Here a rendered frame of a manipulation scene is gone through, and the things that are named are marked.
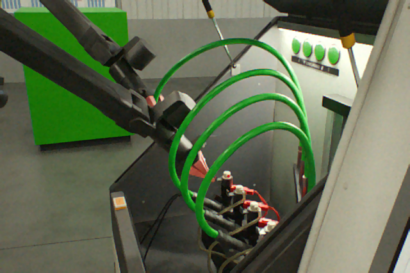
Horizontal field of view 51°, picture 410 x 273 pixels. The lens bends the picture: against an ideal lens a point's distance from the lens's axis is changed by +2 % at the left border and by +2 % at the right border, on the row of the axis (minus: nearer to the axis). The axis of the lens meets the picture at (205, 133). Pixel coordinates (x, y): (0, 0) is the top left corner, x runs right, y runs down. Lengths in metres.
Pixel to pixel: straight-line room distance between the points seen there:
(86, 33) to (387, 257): 0.87
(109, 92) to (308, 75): 0.57
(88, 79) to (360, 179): 0.52
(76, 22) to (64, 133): 3.19
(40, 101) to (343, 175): 3.76
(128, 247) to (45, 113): 3.29
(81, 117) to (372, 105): 3.80
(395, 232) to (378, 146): 0.11
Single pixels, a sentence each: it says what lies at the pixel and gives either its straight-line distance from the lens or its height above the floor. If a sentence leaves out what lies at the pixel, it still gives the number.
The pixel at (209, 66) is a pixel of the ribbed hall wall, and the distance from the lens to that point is 7.56.
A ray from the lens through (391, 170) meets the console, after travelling 0.59.
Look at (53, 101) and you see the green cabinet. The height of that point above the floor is 0.50.
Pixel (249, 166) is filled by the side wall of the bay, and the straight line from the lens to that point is 1.40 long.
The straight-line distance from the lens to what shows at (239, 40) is 1.00.
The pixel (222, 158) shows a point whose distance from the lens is 0.71.
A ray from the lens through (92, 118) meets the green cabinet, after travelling 4.28.
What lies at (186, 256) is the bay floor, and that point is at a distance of 1.21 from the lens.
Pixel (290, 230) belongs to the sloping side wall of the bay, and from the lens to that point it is 0.70.
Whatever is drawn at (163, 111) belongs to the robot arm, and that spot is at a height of 1.28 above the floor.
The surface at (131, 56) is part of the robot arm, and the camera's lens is 1.08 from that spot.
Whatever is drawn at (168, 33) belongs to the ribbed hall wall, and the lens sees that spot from 7.37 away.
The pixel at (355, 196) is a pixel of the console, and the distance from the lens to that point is 0.63.
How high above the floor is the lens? 1.54
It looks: 20 degrees down
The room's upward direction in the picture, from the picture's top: straight up
